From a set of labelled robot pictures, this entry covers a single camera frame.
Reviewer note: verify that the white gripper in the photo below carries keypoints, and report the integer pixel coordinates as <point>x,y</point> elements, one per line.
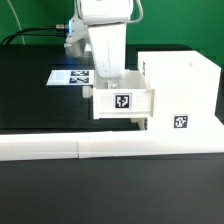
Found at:
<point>108,44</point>

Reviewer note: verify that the white drawer tray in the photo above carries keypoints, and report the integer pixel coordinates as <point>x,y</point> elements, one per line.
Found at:
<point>142,122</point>
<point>131,99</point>

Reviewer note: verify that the white front drawer tray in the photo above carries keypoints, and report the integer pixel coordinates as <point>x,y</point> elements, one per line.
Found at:
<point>142,122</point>

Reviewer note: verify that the white drawer cabinet box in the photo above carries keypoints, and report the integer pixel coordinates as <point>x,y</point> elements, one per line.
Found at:
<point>185,88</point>

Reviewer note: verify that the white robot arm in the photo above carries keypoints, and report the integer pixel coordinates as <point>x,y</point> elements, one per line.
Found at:
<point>102,24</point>

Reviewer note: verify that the white fiducial marker sheet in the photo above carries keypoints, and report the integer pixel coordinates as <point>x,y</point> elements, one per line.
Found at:
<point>70,77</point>

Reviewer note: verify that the white L-shaped foam fence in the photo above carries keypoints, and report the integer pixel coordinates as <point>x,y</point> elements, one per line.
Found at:
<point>200,137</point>

